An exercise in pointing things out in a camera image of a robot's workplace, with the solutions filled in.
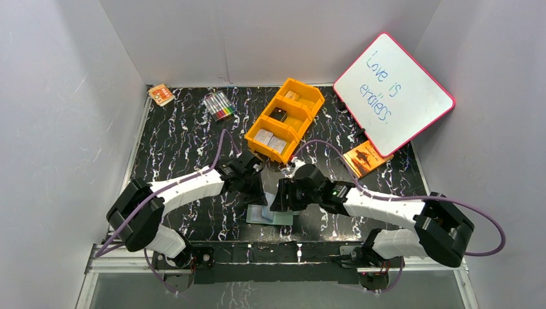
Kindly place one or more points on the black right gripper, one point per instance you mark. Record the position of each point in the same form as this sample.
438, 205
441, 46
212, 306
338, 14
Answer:
286, 186

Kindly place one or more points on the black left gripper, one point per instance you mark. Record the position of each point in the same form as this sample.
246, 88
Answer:
254, 187

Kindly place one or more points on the mint green card holder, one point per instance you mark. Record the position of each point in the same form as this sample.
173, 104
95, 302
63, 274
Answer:
262, 214

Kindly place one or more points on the orange three-compartment bin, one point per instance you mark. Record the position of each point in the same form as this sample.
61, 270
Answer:
283, 123

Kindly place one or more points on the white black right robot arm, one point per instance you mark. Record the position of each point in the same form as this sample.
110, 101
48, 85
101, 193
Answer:
428, 227

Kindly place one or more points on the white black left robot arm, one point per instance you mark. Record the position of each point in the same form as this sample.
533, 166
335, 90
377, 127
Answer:
138, 212

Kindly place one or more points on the grey card in bin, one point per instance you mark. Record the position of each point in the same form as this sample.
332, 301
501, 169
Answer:
268, 139

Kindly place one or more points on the small orange card box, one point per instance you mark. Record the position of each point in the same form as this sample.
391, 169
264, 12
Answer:
161, 94

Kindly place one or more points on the orange cover book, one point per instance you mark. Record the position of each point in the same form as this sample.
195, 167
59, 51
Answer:
364, 159

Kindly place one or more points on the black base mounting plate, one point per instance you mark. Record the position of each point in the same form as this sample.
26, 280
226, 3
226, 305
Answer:
290, 261

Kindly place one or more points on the black item in bin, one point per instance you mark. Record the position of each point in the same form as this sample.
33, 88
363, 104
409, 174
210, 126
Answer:
279, 115

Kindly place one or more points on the beige item in bin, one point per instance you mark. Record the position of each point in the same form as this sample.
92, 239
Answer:
292, 95

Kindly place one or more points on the pack of coloured markers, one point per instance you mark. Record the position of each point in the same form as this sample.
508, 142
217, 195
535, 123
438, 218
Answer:
219, 106

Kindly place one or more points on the pink framed whiteboard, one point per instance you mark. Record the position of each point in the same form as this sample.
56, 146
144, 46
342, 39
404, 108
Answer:
390, 95

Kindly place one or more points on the aluminium rail frame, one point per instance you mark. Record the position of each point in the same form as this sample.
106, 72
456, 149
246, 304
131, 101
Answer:
123, 279

